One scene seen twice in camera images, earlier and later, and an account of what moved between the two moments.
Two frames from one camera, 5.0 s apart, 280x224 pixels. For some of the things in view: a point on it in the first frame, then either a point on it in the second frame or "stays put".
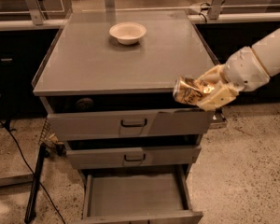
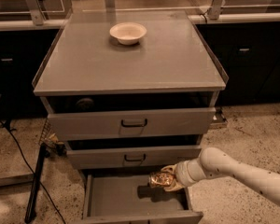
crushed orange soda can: [189, 91] to [161, 178]
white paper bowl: [127, 33] stays put
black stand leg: [34, 195] stays put
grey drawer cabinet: [106, 87] stays put
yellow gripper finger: [216, 76] to [171, 168]
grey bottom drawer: [160, 194] stays put
